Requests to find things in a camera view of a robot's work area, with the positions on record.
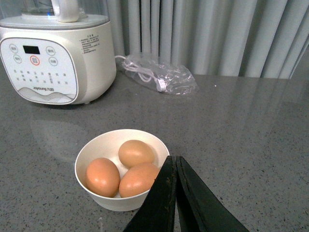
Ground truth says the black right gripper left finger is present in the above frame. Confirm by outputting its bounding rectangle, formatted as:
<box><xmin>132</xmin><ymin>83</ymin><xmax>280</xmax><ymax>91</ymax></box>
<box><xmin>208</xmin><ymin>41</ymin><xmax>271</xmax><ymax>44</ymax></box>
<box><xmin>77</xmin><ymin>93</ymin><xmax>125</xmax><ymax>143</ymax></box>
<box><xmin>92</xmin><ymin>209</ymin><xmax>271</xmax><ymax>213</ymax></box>
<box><xmin>124</xmin><ymin>156</ymin><xmax>177</xmax><ymax>232</ymax></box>

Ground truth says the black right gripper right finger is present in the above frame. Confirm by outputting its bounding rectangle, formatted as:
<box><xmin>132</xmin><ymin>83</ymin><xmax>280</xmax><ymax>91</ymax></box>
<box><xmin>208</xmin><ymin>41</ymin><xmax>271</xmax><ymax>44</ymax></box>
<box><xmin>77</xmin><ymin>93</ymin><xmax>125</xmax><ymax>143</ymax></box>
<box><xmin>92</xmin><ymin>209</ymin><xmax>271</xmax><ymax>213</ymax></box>
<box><xmin>176</xmin><ymin>156</ymin><xmax>248</xmax><ymax>232</ymax></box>

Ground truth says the brown egg bowl right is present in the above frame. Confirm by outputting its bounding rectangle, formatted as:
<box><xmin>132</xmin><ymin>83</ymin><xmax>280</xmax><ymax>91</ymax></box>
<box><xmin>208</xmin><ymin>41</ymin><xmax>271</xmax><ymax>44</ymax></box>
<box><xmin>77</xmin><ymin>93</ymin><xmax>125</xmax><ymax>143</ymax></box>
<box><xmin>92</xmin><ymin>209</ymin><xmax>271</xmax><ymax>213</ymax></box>
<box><xmin>119</xmin><ymin>163</ymin><xmax>160</xmax><ymax>198</ymax></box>

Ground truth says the brown egg bowl left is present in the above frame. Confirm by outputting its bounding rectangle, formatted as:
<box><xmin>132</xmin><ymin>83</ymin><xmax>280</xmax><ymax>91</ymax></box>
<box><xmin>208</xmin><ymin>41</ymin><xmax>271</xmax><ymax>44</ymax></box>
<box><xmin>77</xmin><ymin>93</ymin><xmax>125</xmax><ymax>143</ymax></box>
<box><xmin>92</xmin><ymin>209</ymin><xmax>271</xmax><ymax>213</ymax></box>
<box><xmin>85</xmin><ymin>158</ymin><xmax>120</xmax><ymax>198</ymax></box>

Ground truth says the pale brown egg bowl back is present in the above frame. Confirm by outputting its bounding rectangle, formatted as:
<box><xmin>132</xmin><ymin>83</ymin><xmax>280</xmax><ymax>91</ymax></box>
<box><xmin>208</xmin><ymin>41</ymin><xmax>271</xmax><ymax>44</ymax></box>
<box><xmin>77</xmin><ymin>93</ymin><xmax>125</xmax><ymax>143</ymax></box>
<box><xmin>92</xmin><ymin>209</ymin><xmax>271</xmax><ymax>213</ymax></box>
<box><xmin>118</xmin><ymin>140</ymin><xmax>155</xmax><ymax>168</ymax></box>

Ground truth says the white round bowl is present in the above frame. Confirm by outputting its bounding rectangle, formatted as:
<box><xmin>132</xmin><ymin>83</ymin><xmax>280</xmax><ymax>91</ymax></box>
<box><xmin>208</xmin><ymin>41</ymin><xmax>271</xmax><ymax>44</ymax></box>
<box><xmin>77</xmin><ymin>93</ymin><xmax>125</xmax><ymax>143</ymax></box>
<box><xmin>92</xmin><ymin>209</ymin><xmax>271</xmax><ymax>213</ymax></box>
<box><xmin>75</xmin><ymin>129</ymin><xmax>169</xmax><ymax>212</ymax></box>

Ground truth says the clear plastic bag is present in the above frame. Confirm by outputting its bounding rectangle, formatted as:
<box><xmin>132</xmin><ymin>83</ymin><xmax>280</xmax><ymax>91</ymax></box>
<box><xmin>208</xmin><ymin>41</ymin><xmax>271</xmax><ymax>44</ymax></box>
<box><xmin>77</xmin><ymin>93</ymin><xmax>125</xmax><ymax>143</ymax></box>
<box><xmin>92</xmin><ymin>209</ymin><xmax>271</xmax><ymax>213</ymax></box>
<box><xmin>116</xmin><ymin>53</ymin><xmax>198</xmax><ymax>95</ymax></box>

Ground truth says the white Joyoung blender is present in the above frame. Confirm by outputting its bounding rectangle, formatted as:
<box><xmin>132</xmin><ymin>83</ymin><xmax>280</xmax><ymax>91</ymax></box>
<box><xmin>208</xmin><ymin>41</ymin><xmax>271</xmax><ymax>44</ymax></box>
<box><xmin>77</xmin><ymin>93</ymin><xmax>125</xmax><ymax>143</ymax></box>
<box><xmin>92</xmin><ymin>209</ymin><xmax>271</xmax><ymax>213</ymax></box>
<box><xmin>0</xmin><ymin>0</ymin><xmax>116</xmax><ymax>105</ymax></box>

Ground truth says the white power cable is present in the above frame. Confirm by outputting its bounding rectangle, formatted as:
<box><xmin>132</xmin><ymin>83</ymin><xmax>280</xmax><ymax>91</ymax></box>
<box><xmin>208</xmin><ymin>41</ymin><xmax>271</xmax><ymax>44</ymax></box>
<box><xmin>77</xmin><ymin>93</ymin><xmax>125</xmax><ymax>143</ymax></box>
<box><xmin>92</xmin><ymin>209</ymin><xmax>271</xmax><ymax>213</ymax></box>
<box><xmin>114</xmin><ymin>55</ymin><xmax>167</xmax><ymax>93</ymax></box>

